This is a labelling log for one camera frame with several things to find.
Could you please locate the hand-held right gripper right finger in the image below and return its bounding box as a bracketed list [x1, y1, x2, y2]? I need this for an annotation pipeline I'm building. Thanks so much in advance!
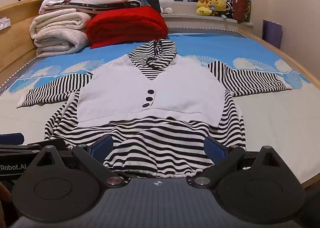
[187, 136, 288, 188]

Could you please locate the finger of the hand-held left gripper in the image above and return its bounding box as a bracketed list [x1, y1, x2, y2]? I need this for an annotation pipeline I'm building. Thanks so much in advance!
[0, 132, 67, 154]

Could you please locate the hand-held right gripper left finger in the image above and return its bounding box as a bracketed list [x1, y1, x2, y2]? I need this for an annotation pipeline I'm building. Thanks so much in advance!
[25, 135, 125, 188]

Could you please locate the striped hooded top white vest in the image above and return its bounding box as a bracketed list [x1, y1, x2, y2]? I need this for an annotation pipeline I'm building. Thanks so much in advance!
[16, 39, 293, 178]

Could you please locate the white rolled blanket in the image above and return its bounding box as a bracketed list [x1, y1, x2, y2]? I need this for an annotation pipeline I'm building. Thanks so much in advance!
[34, 29, 91, 59]

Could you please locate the blue and white printed bedsheet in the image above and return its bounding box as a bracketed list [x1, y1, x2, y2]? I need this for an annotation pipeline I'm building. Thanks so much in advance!
[0, 32, 320, 186]

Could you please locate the white folded blanket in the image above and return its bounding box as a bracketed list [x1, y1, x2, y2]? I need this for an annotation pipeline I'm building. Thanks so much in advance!
[29, 12, 92, 39]

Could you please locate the white window sill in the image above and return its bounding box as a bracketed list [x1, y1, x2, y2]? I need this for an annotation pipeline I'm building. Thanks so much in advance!
[161, 13, 253, 31]

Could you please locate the purple box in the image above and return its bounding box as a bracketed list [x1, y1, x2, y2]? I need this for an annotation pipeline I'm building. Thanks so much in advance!
[262, 19, 283, 48]

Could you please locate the dark red cushion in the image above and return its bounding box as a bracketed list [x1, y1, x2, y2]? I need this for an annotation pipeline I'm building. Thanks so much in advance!
[232, 0, 251, 23]

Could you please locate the white seal plush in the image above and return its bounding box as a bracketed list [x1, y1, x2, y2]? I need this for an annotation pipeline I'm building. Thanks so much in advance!
[158, 0, 176, 14]

